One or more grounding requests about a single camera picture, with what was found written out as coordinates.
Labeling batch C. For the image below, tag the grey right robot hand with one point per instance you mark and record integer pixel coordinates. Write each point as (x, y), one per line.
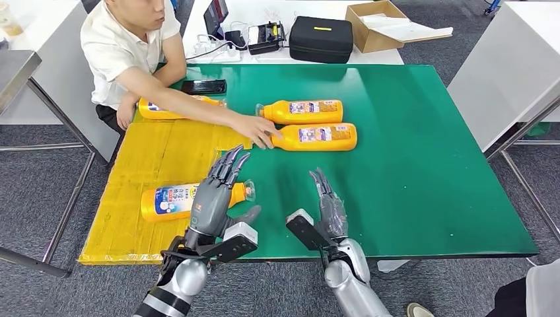
(333, 218)

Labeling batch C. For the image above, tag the person's left hand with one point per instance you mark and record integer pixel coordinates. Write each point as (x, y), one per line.
(126, 111)

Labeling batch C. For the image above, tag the person's right hand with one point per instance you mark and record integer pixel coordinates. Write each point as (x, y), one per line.
(253, 127)

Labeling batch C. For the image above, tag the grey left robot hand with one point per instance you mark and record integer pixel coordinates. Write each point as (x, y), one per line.
(210, 205)

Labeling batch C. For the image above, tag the orange detergent bottle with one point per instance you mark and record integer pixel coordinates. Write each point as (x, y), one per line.
(315, 138)
(284, 113)
(166, 203)
(162, 114)

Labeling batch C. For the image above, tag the clear plastic drink cup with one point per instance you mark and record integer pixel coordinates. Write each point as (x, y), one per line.
(11, 27)

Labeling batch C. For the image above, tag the person's right forearm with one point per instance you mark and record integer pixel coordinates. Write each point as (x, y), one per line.
(183, 103)

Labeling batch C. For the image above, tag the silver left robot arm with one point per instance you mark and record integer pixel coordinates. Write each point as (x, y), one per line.
(183, 280)

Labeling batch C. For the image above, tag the yellow taped cardboard mat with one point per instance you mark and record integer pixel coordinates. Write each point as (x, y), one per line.
(131, 148)

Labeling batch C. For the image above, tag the black smartphone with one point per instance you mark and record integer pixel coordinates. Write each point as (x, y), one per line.
(203, 87)

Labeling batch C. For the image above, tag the person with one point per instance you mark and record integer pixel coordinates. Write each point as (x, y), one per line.
(544, 288)
(113, 48)

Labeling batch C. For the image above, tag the white table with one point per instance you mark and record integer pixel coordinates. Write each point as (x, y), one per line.
(57, 87)
(380, 59)
(503, 65)

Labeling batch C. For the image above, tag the white power strip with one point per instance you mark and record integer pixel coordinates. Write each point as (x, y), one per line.
(223, 56)

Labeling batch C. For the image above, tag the black electronic device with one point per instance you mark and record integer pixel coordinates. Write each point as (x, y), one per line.
(266, 42)

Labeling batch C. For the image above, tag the black power adapter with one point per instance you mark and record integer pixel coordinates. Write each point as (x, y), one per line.
(236, 39)

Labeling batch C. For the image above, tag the black zip carry case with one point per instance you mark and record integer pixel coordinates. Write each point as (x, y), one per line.
(321, 42)

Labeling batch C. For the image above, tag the black tablet on stand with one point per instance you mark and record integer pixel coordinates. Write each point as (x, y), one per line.
(215, 14)

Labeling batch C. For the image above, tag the open cardboard box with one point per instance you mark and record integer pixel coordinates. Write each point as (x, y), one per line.
(372, 42)

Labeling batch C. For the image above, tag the white paper sheet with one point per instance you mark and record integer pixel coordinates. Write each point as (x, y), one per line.
(407, 29)

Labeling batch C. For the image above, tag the green box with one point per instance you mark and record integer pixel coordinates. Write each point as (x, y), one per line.
(538, 128)

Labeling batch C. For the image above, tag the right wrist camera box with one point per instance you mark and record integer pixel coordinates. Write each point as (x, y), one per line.
(306, 229)

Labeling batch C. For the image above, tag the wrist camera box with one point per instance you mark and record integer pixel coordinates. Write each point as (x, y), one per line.
(306, 229)
(240, 232)

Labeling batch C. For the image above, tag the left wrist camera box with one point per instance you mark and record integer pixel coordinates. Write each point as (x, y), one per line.
(240, 232)

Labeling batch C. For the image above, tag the white bracket under table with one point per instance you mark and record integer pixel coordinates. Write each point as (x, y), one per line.
(392, 266)

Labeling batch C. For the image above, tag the blue metal frame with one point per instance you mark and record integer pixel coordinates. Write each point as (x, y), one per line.
(175, 4)
(492, 5)

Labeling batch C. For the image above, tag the steel frame table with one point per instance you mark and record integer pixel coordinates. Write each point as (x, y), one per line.
(13, 72)

